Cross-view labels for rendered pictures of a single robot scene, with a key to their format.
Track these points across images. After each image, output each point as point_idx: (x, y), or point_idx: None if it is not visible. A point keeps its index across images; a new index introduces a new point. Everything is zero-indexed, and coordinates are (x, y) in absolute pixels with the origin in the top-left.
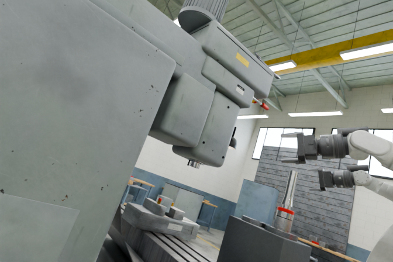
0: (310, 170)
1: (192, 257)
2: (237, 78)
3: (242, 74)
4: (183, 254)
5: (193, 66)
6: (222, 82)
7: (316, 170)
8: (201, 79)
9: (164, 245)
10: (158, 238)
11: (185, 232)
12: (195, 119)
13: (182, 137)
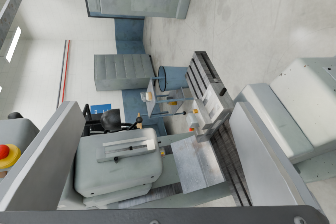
0: (75, 150)
1: (238, 179)
2: None
3: None
4: (233, 176)
5: (87, 206)
6: (75, 207)
7: (45, 199)
8: (90, 204)
9: (223, 166)
10: (218, 151)
11: (225, 116)
12: (129, 196)
13: (147, 192)
